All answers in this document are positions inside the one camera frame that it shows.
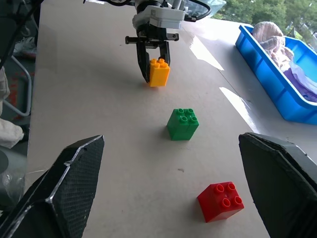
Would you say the grey metal chair frame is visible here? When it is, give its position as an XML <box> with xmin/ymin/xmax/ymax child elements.
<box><xmin>2</xmin><ymin>56</ymin><xmax>33</xmax><ymax>118</ymax></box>

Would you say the black stand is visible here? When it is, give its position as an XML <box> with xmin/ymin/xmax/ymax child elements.
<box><xmin>0</xmin><ymin>0</ymin><xmax>42</xmax><ymax>71</ymax></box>

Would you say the red toy brick cube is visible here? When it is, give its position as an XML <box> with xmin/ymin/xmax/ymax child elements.
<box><xmin>197</xmin><ymin>181</ymin><xmax>245</xmax><ymax>223</ymax></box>

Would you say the white plastic bag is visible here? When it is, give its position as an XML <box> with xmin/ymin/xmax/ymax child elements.
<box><xmin>13</xmin><ymin>36</ymin><xmax>38</xmax><ymax>59</ymax></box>

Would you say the purple crumpled cloth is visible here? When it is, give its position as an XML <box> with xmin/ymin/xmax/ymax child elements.
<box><xmin>282</xmin><ymin>61</ymin><xmax>317</xmax><ymax>103</ymax></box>

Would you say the green toy brick cube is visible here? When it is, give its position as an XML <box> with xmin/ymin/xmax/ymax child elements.
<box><xmin>166</xmin><ymin>108</ymin><xmax>200</xmax><ymax>141</ymax></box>

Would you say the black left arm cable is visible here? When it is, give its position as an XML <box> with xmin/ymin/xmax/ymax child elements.
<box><xmin>182</xmin><ymin>0</ymin><xmax>212</xmax><ymax>22</ymax></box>

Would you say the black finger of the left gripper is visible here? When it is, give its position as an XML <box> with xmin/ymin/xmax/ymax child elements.
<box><xmin>135</xmin><ymin>42</ymin><xmax>151</xmax><ymax>84</ymax></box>
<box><xmin>158</xmin><ymin>41</ymin><xmax>172</xmax><ymax>66</ymax></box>

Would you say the pink crumpled cloth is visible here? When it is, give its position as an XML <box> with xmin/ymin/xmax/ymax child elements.
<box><xmin>252</xmin><ymin>21</ymin><xmax>295</xmax><ymax>69</ymax></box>

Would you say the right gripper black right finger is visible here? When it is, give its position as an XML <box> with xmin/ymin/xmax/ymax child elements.
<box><xmin>238</xmin><ymin>132</ymin><xmax>317</xmax><ymax>238</ymax></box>

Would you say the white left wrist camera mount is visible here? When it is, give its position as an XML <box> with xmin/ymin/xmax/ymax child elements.
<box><xmin>132</xmin><ymin>4</ymin><xmax>187</xmax><ymax>29</ymax></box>

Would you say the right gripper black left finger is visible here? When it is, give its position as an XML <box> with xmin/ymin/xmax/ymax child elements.
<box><xmin>0</xmin><ymin>134</ymin><xmax>106</xmax><ymax>238</ymax></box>

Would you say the white fabric bundle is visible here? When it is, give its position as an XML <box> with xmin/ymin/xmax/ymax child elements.
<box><xmin>0</xmin><ymin>66</ymin><xmax>24</xmax><ymax>149</ymax></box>

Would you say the yellow toy brick cube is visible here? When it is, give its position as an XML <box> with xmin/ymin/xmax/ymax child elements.
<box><xmin>149</xmin><ymin>58</ymin><xmax>171</xmax><ymax>88</ymax></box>

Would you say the blue plastic bin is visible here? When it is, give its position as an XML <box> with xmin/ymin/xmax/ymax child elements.
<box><xmin>235</xmin><ymin>24</ymin><xmax>317</xmax><ymax>125</ymax></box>

